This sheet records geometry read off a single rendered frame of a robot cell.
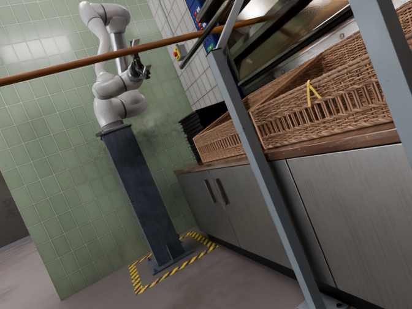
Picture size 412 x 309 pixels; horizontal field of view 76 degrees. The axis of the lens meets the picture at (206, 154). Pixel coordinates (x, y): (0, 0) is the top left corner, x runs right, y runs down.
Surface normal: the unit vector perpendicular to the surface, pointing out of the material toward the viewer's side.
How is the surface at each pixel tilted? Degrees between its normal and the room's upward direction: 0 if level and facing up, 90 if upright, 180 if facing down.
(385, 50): 90
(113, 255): 90
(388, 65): 90
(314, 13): 70
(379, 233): 90
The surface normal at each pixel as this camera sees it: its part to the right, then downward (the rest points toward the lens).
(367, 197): -0.84, 0.37
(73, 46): 0.39, -0.11
